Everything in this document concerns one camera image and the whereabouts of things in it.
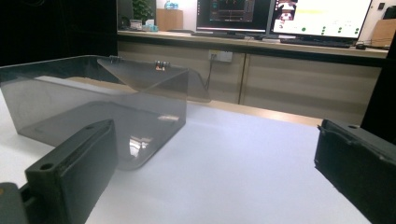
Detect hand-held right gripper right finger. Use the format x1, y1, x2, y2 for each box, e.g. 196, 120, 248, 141
314, 119, 396, 224

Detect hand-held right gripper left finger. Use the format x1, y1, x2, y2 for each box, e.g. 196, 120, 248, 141
24, 119, 120, 224

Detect grey transparent lidded box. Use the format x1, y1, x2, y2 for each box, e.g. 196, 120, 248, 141
0, 54, 212, 172

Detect black curtain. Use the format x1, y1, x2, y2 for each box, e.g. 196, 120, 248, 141
0, 0, 119, 67
360, 32, 396, 146

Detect beige cabinet counter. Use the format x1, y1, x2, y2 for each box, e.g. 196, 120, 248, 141
117, 29, 390, 126

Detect black keyboard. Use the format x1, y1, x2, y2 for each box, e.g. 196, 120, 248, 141
279, 37, 353, 49

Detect white table sheet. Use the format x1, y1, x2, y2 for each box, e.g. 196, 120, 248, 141
0, 90, 372, 224

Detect flat cardboard sheet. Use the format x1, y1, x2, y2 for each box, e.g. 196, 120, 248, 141
371, 18, 396, 49

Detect bright screen monitor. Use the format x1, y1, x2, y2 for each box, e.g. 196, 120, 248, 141
269, 0, 374, 41

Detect black bag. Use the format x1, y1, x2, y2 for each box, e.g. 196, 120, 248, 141
382, 5, 396, 21

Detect green potted plant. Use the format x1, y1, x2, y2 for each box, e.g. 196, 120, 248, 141
131, 0, 156, 23

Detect brown cardboard box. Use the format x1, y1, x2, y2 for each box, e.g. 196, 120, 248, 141
155, 7, 184, 33

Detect dark screen monitor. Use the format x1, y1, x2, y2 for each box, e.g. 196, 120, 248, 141
195, 0, 276, 40

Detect black power cable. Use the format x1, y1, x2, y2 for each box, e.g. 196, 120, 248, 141
203, 54, 218, 91

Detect white wall socket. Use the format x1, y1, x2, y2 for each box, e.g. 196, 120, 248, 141
207, 49, 234, 63

